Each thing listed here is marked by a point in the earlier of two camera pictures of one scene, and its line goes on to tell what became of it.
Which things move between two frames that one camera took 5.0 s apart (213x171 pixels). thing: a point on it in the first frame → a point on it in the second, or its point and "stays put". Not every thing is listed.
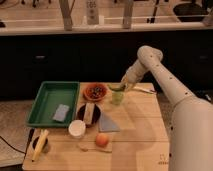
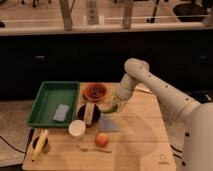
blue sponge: (61, 112) stays put
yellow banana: (42, 138) stays put
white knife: (145, 90) stays put
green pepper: (116, 86) → (113, 109)
